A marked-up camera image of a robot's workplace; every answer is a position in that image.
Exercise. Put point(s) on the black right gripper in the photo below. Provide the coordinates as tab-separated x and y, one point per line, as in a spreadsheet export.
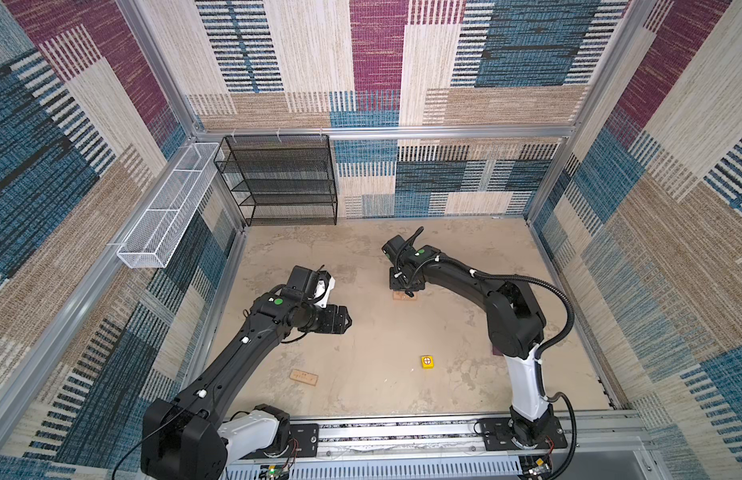
394	284

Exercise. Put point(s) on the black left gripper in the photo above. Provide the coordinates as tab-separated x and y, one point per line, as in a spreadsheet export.
332	324

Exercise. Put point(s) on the plain wood block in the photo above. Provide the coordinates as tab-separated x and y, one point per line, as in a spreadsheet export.
403	296

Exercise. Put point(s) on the printed wood block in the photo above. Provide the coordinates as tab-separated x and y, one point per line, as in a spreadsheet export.
304	377

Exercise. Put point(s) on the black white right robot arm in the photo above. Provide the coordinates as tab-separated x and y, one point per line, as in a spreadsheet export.
515	323

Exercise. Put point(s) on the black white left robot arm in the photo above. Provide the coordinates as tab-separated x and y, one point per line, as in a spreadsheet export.
189	437

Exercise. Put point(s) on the yellow target cube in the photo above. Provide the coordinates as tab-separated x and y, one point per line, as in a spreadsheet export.
427	362

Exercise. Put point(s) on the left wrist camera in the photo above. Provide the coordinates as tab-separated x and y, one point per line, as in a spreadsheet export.
325	284

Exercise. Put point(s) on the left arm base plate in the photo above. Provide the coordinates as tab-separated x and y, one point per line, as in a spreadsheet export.
303	440

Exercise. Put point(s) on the black wire mesh shelf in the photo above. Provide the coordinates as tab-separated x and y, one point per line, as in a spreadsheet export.
281	180

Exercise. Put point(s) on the aluminium mounting rail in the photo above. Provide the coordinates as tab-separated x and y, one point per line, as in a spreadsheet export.
602	445

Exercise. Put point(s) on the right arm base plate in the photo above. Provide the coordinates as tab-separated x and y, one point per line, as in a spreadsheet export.
515	434

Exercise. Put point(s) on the white wire mesh basket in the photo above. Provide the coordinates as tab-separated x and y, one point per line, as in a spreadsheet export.
155	238

